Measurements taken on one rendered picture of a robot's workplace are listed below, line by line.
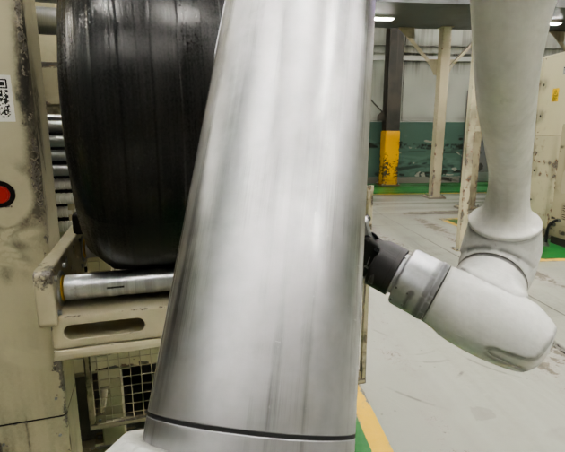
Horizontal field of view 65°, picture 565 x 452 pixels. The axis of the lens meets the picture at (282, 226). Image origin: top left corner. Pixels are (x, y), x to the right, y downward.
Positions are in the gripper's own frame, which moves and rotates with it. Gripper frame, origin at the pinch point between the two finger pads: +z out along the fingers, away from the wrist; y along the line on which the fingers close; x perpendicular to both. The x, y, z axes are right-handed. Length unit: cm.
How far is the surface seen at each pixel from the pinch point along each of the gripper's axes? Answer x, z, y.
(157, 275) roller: -12.8, 16.4, 16.2
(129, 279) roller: -16.4, 19.4, 16.3
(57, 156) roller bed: 5, 69, 24
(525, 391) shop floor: 112, -83, 128
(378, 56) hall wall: 919, 297, 282
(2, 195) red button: -22.2, 42.8, 7.1
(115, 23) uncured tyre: -9.0, 25.8, -23.8
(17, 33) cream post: -9, 50, -16
